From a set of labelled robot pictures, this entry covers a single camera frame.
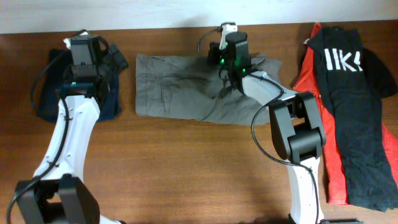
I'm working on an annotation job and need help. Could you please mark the folded navy blue shorts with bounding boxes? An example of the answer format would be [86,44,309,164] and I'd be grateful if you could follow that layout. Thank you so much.
[36,44,128,123]

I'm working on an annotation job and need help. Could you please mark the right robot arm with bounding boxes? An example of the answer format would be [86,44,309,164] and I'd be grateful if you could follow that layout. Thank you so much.
[208,31,327,223]

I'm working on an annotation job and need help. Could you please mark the black printed t-shirt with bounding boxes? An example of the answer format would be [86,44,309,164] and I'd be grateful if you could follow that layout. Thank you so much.
[308,27,397,212]

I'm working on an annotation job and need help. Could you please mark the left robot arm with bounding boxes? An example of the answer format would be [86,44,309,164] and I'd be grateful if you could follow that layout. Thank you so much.
[6,30,128,224]

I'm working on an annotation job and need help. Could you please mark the grey cargo shorts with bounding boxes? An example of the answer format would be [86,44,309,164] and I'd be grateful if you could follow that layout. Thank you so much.
[135,53,298,126]

